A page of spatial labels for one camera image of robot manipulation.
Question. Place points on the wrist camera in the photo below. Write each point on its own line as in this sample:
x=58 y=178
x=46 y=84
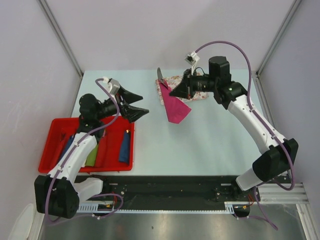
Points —
x=192 y=58
x=112 y=85

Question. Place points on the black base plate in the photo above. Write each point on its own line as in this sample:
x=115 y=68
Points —
x=175 y=193

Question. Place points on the silver knife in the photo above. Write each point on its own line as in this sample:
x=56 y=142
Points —
x=160 y=78

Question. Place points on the white cable duct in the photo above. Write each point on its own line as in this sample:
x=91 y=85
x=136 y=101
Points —
x=100 y=208

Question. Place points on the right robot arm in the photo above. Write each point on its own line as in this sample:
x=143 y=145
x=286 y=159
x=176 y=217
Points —
x=277 y=153

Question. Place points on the red plastic bin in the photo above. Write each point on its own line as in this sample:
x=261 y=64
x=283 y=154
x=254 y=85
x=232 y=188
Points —
x=62 y=128

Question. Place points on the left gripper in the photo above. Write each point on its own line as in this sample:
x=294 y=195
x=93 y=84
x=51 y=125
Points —
x=131 y=113

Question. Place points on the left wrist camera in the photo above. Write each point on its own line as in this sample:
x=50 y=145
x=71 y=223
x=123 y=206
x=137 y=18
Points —
x=112 y=85

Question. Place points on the aluminium rail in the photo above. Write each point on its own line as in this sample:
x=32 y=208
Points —
x=271 y=193

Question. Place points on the blue napkin roll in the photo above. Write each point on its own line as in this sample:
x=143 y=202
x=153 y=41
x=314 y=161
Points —
x=67 y=146
x=124 y=153

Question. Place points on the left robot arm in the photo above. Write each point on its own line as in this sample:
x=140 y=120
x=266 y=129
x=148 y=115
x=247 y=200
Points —
x=57 y=193

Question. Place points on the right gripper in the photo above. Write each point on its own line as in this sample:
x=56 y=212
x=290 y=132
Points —
x=185 y=89

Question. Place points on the pink paper napkin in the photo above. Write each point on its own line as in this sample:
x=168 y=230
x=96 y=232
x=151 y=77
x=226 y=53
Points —
x=176 y=110

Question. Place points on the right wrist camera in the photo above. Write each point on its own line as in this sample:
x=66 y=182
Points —
x=192 y=58

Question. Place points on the green napkin roll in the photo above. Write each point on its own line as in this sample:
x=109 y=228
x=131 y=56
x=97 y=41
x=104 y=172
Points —
x=91 y=158

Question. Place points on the floral tray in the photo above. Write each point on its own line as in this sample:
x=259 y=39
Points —
x=172 y=82

